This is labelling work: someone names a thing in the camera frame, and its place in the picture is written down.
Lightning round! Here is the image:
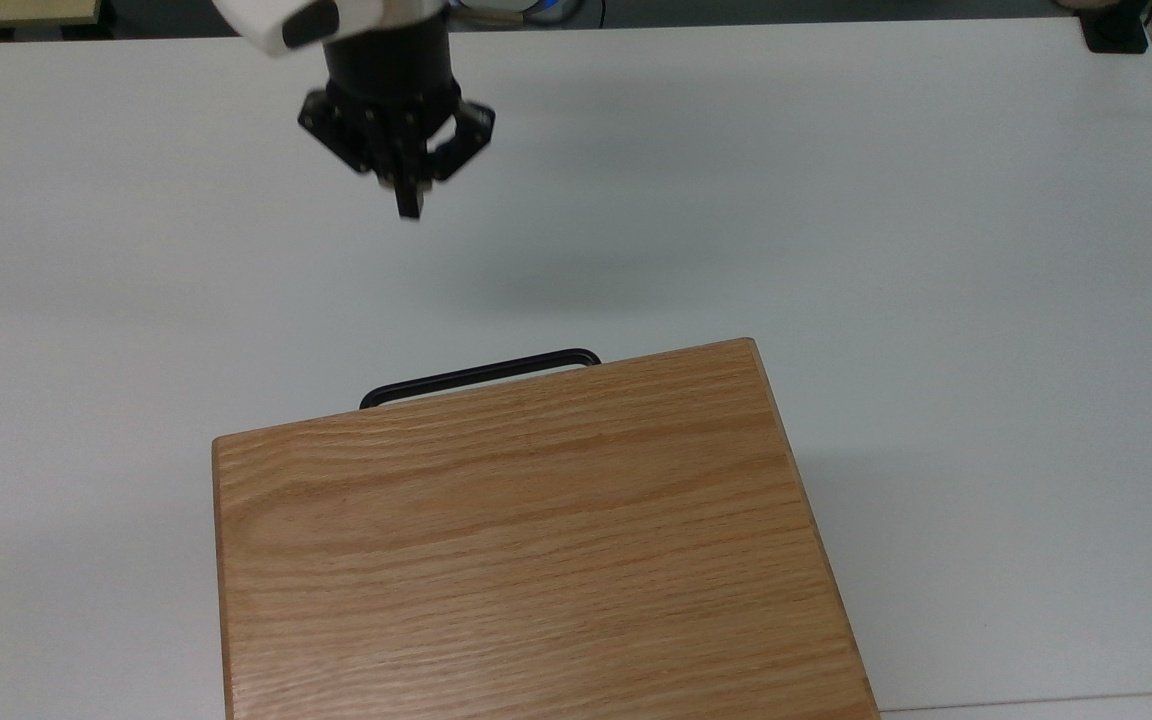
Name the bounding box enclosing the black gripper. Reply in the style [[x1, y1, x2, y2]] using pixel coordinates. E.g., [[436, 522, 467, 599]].
[[297, 28, 496, 220]]

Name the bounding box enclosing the black metal drawer handle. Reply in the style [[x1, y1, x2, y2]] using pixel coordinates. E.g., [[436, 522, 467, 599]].
[[359, 348, 602, 411]]

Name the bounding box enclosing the wooden drawer cabinet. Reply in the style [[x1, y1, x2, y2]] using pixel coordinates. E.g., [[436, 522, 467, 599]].
[[211, 338, 882, 720]]

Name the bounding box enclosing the beige wooden board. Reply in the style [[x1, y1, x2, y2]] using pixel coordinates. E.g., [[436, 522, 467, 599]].
[[0, 0, 102, 31]]

